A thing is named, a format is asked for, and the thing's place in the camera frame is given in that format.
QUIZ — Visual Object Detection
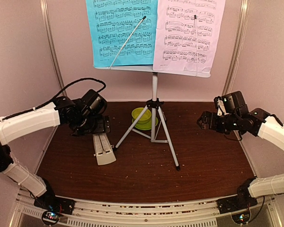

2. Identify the white music stand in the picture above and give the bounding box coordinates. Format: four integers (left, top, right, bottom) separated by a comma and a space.
92, 14, 213, 171

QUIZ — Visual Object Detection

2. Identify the green plastic plate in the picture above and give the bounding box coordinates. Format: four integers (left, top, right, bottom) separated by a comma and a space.
132, 117, 159, 131

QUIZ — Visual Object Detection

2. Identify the blue sheet music page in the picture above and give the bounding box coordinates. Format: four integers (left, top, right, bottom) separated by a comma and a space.
86, 0, 158, 68

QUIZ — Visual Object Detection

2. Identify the grey metronome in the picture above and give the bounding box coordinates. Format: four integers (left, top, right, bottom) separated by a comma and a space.
93, 133, 116, 166

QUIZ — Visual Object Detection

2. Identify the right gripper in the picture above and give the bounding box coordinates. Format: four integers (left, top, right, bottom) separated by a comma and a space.
197, 111, 240, 134

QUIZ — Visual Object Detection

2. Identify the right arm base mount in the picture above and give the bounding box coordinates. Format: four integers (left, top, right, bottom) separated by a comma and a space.
217, 196, 258, 226

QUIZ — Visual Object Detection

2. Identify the purple sheet music page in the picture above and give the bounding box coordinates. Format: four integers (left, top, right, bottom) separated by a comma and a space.
152, 0, 226, 78

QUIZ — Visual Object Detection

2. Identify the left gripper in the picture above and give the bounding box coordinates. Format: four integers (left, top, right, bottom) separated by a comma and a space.
76, 112, 110, 136

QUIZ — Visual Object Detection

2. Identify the green plastic bowl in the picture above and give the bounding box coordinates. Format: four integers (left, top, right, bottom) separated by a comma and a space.
131, 107, 152, 124

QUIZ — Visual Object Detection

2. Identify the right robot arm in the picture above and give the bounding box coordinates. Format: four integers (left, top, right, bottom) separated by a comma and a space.
196, 91, 284, 209

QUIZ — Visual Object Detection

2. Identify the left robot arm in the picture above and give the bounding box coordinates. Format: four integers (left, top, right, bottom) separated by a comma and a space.
0, 88, 108, 210

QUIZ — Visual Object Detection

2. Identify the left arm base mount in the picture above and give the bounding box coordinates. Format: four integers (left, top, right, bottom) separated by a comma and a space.
34, 197, 75, 226

